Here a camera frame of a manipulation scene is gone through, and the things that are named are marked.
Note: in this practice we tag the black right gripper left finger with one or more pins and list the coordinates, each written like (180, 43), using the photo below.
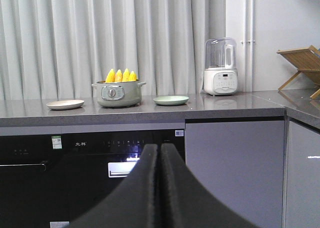
(132, 204)

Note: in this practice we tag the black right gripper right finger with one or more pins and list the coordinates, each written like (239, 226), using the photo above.
(185, 202)

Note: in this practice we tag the pale yellow corn cob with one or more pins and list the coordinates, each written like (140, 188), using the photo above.
(118, 76)

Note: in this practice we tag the black drawer disinfection cabinet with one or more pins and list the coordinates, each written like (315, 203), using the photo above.
(98, 162)

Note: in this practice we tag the grey cabinet door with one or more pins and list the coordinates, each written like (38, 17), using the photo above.
(241, 163)

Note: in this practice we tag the green round plate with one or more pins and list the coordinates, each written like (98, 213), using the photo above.
(171, 100)

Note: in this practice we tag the black built-in dishwasher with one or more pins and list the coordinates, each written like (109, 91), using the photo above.
(32, 182)

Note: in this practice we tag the green electric cooking pot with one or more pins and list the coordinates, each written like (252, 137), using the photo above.
(118, 94)

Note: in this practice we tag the beige round plate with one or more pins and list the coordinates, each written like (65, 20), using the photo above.
(65, 104)

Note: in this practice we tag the white blender appliance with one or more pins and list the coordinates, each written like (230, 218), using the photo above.
(220, 73)

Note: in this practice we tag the white pleated curtain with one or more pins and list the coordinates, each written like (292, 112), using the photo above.
(56, 49)

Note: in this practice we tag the wooden dish rack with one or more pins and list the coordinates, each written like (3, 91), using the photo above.
(306, 60)

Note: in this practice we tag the white wall pipe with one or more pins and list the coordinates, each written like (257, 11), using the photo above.
(248, 43)

